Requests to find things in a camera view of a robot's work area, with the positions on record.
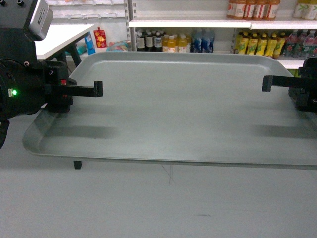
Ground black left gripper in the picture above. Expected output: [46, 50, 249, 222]
[0, 59, 103, 120]

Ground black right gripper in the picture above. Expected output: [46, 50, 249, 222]
[262, 58, 317, 112]

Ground silver grey metal tray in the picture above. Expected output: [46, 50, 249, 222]
[23, 52, 317, 169]

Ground white checkout table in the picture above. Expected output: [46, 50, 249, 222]
[35, 24, 94, 60]

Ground blue snack bag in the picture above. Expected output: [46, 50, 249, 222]
[85, 32, 95, 55]

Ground yellow lemon tea bottles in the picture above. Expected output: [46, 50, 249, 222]
[232, 30, 286, 59]

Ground red spout pouch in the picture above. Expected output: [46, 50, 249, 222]
[93, 27, 107, 48]

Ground teal snack bag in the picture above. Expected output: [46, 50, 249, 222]
[106, 40, 131, 52]

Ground dark tea bottle front left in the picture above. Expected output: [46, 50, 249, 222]
[136, 31, 146, 52]

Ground orange C100 drink bottles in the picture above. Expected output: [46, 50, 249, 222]
[226, 0, 280, 20]

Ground white peg hook rack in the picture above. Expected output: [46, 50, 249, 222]
[46, 0, 125, 20]

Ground dark tea bottle front middle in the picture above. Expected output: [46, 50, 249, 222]
[145, 31, 154, 52]

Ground white upper shelf board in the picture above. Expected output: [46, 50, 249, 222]
[128, 18, 317, 30]

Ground dark tea bottle blue label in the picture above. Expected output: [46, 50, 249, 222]
[154, 32, 162, 52]

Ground blue water bottle pack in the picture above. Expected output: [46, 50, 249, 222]
[192, 28, 215, 53]

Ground white perforated shelf upright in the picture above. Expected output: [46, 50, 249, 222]
[123, 0, 137, 52]

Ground orange juice bottle left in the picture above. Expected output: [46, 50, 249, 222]
[167, 35, 176, 53]

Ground orange juice bottle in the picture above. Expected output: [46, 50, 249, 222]
[178, 34, 187, 53]
[167, 35, 176, 53]

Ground orange juice bottle front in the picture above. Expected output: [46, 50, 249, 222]
[178, 34, 187, 53]

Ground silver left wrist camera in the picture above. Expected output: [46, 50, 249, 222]
[27, 0, 53, 41]

